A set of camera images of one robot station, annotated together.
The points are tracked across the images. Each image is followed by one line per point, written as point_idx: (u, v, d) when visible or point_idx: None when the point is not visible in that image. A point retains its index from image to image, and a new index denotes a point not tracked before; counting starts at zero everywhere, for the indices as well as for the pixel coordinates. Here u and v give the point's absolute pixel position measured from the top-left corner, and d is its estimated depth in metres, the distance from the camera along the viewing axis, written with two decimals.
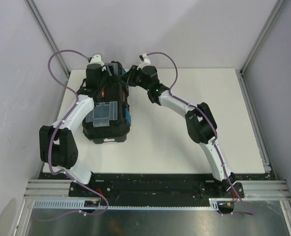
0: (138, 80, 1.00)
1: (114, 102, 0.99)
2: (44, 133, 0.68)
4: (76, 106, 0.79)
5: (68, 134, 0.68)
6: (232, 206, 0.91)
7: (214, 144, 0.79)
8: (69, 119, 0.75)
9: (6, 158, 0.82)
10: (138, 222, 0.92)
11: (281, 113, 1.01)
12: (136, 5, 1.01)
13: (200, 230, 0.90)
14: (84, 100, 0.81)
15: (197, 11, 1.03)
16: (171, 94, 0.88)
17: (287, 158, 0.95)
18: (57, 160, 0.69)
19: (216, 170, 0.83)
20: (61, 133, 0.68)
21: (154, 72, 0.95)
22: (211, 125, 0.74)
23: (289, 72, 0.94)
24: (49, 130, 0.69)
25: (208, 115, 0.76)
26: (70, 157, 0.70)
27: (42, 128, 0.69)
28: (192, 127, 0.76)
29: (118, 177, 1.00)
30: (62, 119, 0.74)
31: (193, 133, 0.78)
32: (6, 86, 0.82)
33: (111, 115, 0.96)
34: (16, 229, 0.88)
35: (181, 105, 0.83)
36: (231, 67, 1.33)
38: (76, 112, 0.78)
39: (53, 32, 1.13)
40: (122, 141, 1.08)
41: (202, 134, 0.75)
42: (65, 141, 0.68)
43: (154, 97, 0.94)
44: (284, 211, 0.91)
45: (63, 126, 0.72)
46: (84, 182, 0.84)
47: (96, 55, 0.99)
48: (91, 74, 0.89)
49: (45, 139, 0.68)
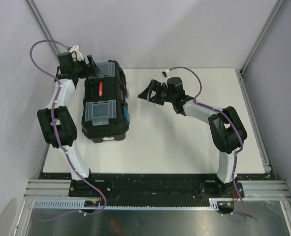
0: (162, 95, 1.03)
1: (113, 100, 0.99)
2: (42, 115, 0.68)
4: (60, 89, 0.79)
5: (65, 110, 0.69)
6: (232, 206, 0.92)
7: (235, 154, 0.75)
8: (61, 99, 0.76)
9: (6, 158, 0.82)
10: (137, 221, 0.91)
11: (281, 113, 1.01)
12: (136, 6, 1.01)
13: (200, 230, 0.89)
14: (66, 82, 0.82)
15: (197, 11, 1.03)
16: (195, 102, 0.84)
17: (287, 158, 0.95)
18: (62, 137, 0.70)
19: (225, 174, 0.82)
20: (58, 110, 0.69)
21: (179, 82, 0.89)
22: (239, 138, 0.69)
23: (289, 72, 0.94)
24: (46, 111, 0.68)
25: (235, 123, 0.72)
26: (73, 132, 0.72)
27: (38, 112, 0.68)
28: (217, 133, 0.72)
29: (118, 177, 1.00)
30: (53, 100, 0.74)
31: (217, 140, 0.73)
32: (6, 86, 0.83)
33: (111, 114, 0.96)
34: (16, 229, 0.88)
35: (205, 110, 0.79)
36: (231, 67, 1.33)
38: (64, 93, 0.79)
39: (53, 32, 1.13)
40: (121, 140, 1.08)
41: (229, 143, 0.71)
42: (64, 116, 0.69)
43: (179, 108, 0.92)
44: (285, 211, 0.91)
45: (57, 105, 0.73)
46: (83, 174, 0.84)
47: (75, 46, 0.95)
48: (64, 61, 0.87)
49: (45, 121, 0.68)
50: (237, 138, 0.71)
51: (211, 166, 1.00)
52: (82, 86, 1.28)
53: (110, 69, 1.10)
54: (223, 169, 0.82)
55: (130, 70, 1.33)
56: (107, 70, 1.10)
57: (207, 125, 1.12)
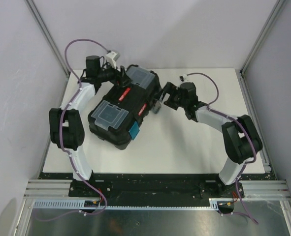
0: (176, 99, 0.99)
1: (126, 110, 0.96)
2: (52, 115, 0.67)
4: (79, 92, 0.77)
5: (76, 114, 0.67)
6: (232, 206, 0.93)
7: (244, 164, 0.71)
8: (75, 102, 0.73)
9: (5, 159, 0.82)
10: (138, 221, 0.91)
11: (281, 113, 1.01)
12: (136, 6, 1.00)
13: (200, 230, 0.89)
14: (87, 86, 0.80)
15: (197, 11, 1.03)
16: (208, 108, 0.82)
17: (287, 158, 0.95)
18: (66, 140, 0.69)
19: (229, 176, 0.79)
20: (69, 114, 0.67)
21: (192, 87, 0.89)
22: (253, 149, 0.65)
23: (290, 72, 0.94)
24: (57, 112, 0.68)
25: (251, 133, 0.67)
26: (80, 137, 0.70)
27: (50, 110, 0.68)
28: (230, 142, 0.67)
29: (118, 177, 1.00)
30: (68, 102, 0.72)
31: (229, 149, 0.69)
32: (6, 86, 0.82)
33: (113, 122, 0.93)
34: (16, 229, 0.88)
35: (218, 118, 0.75)
36: (231, 67, 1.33)
38: (82, 96, 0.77)
39: (53, 31, 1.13)
40: (121, 149, 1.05)
41: (242, 153, 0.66)
42: (73, 120, 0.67)
43: (191, 114, 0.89)
44: (285, 211, 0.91)
45: (70, 108, 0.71)
46: (85, 177, 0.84)
47: (113, 52, 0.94)
48: (91, 65, 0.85)
49: (54, 120, 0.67)
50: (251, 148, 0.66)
51: (211, 166, 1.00)
52: None
53: (145, 80, 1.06)
54: (228, 173, 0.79)
55: None
56: (142, 80, 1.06)
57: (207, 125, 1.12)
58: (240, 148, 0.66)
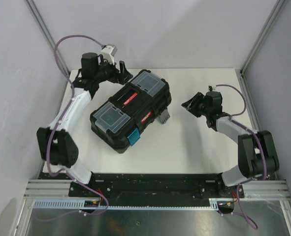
0: (200, 105, 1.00)
1: (128, 116, 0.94)
2: (41, 134, 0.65)
4: (71, 104, 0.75)
5: (65, 135, 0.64)
6: (232, 206, 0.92)
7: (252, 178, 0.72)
8: (66, 119, 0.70)
9: (5, 159, 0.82)
10: (138, 222, 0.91)
11: (281, 113, 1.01)
12: (136, 6, 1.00)
13: (200, 230, 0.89)
14: (80, 95, 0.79)
15: (196, 11, 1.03)
16: (230, 119, 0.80)
17: (287, 158, 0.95)
18: (57, 159, 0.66)
19: (232, 180, 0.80)
20: (58, 135, 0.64)
21: (218, 96, 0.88)
22: (265, 167, 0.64)
23: (290, 72, 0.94)
24: (47, 132, 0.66)
25: (267, 151, 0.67)
26: (71, 156, 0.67)
27: (39, 130, 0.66)
28: (244, 156, 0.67)
29: (118, 177, 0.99)
30: (58, 120, 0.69)
31: (241, 161, 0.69)
32: (6, 87, 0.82)
33: (113, 126, 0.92)
34: (16, 229, 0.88)
35: (237, 129, 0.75)
36: (231, 67, 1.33)
38: (74, 109, 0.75)
39: (53, 32, 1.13)
40: (121, 154, 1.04)
41: (254, 169, 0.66)
42: (63, 142, 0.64)
43: (212, 122, 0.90)
44: (285, 211, 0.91)
45: (60, 127, 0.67)
46: (84, 182, 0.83)
47: (109, 47, 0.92)
48: (87, 65, 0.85)
49: (44, 141, 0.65)
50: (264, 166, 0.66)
51: (211, 166, 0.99)
52: None
53: (153, 89, 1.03)
54: (231, 177, 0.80)
55: (130, 70, 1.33)
56: (150, 87, 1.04)
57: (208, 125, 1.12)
58: (252, 162, 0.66)
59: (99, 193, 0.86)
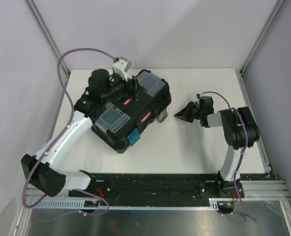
0: (194, 110, 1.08)
1: (128, 116, 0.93)
2: (25, 163, 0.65)
4: (65, 131, 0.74)
5: (47, 172, 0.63)
6: (232, 206, 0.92)
7: (242, 153, 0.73)
8: (53, 150, 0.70)
9: (5, 159, 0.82)
10: (138, 222, 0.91)
11: (281, 113, 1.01)
12: (136, 6, 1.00)
13: (200, 230, 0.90)
14: (78, 122, 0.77)
15: (196, 11, 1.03)
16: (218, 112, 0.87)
17: (287, 158, 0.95)
18: (39, 186, 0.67)
19: (227, 172, 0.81)
20: (40, 169, 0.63)
21: (209, 99, 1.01)
22: (245, 131, 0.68)
23: (289, 72, 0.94)
24: (32, 160, 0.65)
25: (249, 122, 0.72)
26: (53, 188, 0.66)
27: (25, 157, 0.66)
28: (227, 125, 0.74)
29: (118, 177, 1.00)
30: (45, 150, 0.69)
31: (227, 133, 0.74)
32: (6, 87, 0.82)
33: (113, 126, 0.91)
34: (16, 229, 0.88)
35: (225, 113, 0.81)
36: (231, 67, 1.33)
38: (65, 138, 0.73)
39: (53, 32, 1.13)
40: (121, 153, 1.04)
41: (237, 135, 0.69)
42: (44, 177, 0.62)
43: (205, 121, 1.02)
44: (285, 211, 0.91)
45: (45, 159, 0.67)
46: (82, 188, 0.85)
47: (122, 61, 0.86)
48: (95, 85, 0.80)
49: (26, 169, 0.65)
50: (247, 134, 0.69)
51: (212, 166, 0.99)
52: (82, 86, 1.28)
53: (153, 89, 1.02)
54: (226, 168, 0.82)
55: (130, 70, 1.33)
56: (150, 87, 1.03)
57: None
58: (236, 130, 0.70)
59: (93, 195, 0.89)
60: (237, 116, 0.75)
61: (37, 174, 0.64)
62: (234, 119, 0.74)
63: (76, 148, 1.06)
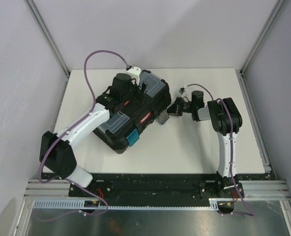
0: (186, 105, 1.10)
1: (127, 116, 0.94)
2: (46, 139, 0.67)
4: (86, 117, 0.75)
5: (66, 149, 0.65)
6: (232, 206, 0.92)
7: (231, 139, 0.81)
8: (74, 131, 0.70)
9: (5, 159, 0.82)
10: (138, 221, 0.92)
11: (281, 113, 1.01)
12: (136, 6, 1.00)
13: (200, 230, 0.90)
14: (100, 110, 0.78)
15: (196, 11, 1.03)
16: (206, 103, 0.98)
17: (287, 158, 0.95)
18: (51, 165, 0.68)
19: (223, 165, 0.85)
20: (60, 146, 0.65)
21: (200, 94, 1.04)
22: (229, 116, 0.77)
23: (290, 72, 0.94)
24: (53, 137, 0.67)
25: (232, 110, 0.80)
26: (65, 169, 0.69)
27: (46, 133, 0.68)
28: (213, 115, 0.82)
29: (118, 177, 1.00)
30: (66, 130, 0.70)
31: (213, 122, 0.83)
32: (6, 86, 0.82)
33: (112, 127, 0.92)
34: (16, 229, 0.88)
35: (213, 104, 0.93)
36: (231, 67, 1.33)
38: (86, 123, 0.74)
39: (53, 32, 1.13)
40: (121, 153, 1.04)
41: (222, 123, 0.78)
42: (62, 155, 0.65)
43: (195, 115, 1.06)
44: (285, 211, 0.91)
45: (65, 137, 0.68)
46: (83, 185, 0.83)
47: (136, 68, 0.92)
48: (118, 84, 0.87)
49: (46, 145, 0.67)
50: (231, 121, 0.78)
51: (212, 166, 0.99)
52: (82, 86, 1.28)
53: (153, 89, 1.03)
54: (221, 162, 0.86)
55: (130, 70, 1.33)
56: (149, 88, 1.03)
57: (207, 125, 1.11)
58: (220, 118, 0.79)
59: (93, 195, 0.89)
60: (222, 105, 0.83)
61: (56, 152, 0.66)
62: (218, 107, 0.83)
63: (76, 148, 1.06)
